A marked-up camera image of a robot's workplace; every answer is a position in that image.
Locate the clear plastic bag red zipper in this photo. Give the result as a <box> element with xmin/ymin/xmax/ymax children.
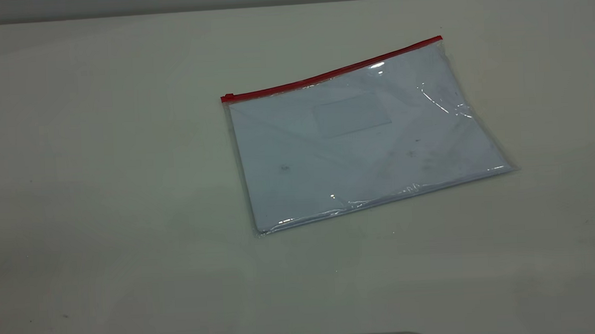
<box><xmin>218</xmin><ymin>32</ymin><xmax>521</xmax><ymax>238</ymax></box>

